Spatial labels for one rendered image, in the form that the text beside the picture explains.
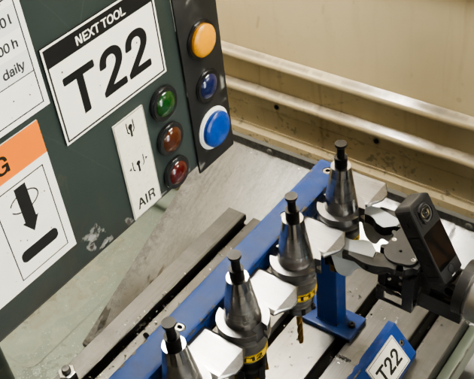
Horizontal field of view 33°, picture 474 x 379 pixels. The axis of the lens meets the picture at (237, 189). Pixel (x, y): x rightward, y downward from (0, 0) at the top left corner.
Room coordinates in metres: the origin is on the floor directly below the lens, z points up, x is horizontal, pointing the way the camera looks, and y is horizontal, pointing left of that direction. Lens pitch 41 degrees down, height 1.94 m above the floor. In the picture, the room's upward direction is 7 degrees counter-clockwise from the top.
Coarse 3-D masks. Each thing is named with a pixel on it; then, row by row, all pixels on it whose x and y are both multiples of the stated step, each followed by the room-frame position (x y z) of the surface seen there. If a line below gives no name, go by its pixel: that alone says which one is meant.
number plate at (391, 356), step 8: (392, 336) 0.76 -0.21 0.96; (384, 344) 0.75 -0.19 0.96; (392, 344) 0.75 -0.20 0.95; (384, 352) 0.74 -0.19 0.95; (392, 352) 0.74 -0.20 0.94; (400, 352) 0.75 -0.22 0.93; (376, 360) 0.72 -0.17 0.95; (384, 360) 0.73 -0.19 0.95; (392, 360) 0.73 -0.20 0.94; (400, 360) 0.73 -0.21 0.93; (408, 360) 0.74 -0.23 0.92; (368, 368) 0.71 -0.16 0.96; (376, 368) 0.71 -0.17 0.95; (384, 368) 0.72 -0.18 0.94; (392, 368) 0.72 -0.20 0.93; (400, 368) 0.72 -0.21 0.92; (376, 376) 0.70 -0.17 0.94; (384, 376) 0.71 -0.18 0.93; (392, 376) 0.71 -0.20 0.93
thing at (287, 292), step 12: (252, 276) 0.68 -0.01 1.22; (264, 276) 0.68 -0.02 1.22; (276, 276) 0.67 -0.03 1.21; (264, 288) 0.66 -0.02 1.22; (276, 288) 0.65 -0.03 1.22; (288, 288) 0.65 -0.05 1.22; (264, 300) 0.64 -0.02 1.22; (276, 300) 0.63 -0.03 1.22; (288, 300) 0.63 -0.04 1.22; (276, 312) 0.62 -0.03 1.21
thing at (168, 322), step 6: (168, 318) 0.53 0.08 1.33; (174, 318) 0.53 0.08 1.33; (162, 324) 0.53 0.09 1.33; (168, 324) 0.52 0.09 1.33; (174, 324) 0.52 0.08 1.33; (168, 330) 0.52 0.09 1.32; (174, 330) 0.52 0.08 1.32; (168, 336) 0.52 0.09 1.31; (174, 336) 0.52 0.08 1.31; (180, 336) 0.53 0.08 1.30; (168, 342) 0.52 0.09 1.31; (174, 342) 0.52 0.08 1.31; (180, 342) 0.52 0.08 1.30; (168, 348) 0.52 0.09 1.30; (174, 348) 0.52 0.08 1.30
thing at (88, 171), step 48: (48, 0) 0.43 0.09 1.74; (96, 0) 0.45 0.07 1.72; (48, 96) 0.41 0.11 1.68; (144, 96) 0.47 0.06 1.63; (48, 144) 0.41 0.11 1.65; (96, 144) 0.43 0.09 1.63; (192, 144) 0.50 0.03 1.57; (96, 192) 0.42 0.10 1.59; (96, 240) 0.42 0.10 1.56; (48, 288) 0.38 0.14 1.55; (0, 336) 0.35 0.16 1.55
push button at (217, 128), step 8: (216, 112) 0.51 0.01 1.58; (224, 112) 0.52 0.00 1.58; (208, 120) 0.51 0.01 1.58; (216, 120) 0.51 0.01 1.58; (224, 120) 0.52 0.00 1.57; (208, 128) 0.50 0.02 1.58; (216, 128) 0.51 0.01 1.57; (224, 128) 0.51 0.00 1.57; (208, 136) 0.50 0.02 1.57; (216, 136) 0.51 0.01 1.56; (224, 136) 0.51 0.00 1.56; (208, 144) 0.50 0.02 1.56; (216, 144) 0.51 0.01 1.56
